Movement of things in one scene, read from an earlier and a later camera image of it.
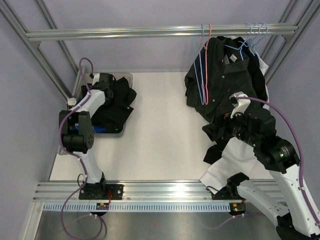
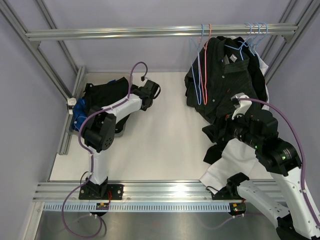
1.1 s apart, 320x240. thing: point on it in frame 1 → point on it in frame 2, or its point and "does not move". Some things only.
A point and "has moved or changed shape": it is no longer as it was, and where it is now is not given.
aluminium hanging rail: x=162 y=33 does not move
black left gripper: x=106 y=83 → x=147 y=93
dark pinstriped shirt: x=225 y=67 does not move
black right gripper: x=228 y=123 does not move
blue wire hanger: x=197 y=65 has moved or changed shape
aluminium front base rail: x=65 y=191 does not move
